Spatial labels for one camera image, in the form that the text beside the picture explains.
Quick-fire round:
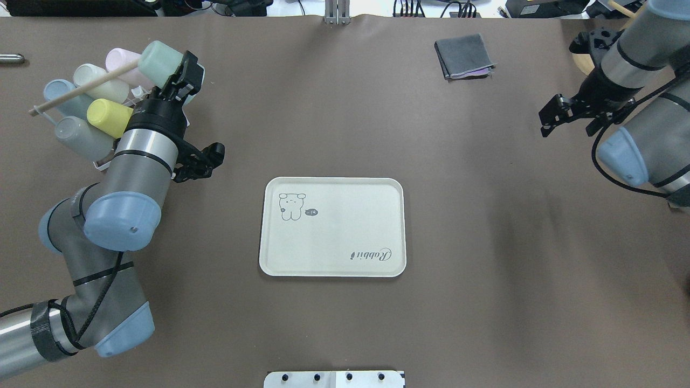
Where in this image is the pink cup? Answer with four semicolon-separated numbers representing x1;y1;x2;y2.
105;48;154;91

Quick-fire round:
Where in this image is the cream rabbit tray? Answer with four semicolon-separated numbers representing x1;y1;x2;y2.
258;177;407;278

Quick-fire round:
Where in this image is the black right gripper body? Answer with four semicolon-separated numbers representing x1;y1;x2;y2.
570;41;638;122

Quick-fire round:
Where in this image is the grey cup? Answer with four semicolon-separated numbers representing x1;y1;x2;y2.
54;116;114;162

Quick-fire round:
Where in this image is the grey folded cloth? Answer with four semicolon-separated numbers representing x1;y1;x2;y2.
434;33;496;80

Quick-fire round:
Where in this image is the aluminium frame post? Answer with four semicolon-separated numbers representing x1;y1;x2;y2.
323;0;351;25

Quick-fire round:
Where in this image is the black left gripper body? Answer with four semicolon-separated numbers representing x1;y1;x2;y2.
128;51;225;183

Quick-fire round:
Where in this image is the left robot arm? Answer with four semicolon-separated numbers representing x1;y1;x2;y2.
2;41;225;380

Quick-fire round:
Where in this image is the green cup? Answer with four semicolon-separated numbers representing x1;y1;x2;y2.
138;41;194;104

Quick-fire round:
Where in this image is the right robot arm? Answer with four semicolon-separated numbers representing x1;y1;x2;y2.
538;1;689;213

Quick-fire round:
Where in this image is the cream cup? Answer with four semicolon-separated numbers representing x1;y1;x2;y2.
73;64;130;104

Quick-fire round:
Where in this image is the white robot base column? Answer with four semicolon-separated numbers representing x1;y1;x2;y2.
263;369;406;387

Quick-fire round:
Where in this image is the blue cup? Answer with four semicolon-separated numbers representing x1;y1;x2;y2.
43;79;95;120

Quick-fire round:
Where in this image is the yellow cup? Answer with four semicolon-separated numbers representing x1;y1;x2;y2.
87;99;133;139

